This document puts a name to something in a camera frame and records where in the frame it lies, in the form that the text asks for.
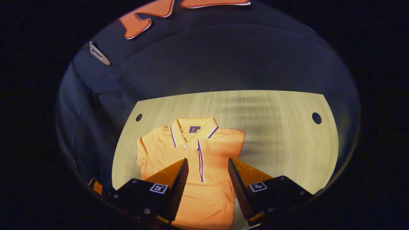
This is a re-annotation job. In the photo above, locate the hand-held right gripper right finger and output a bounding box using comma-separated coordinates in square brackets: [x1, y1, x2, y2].
[228, 157, 315, 227]

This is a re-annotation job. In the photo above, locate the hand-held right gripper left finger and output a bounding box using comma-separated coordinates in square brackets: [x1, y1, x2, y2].
[110, 157, 189, 226]

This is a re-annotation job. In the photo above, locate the orange T-shirt with striped collar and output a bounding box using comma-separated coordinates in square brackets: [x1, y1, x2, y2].
[136, 117, 246, 230]

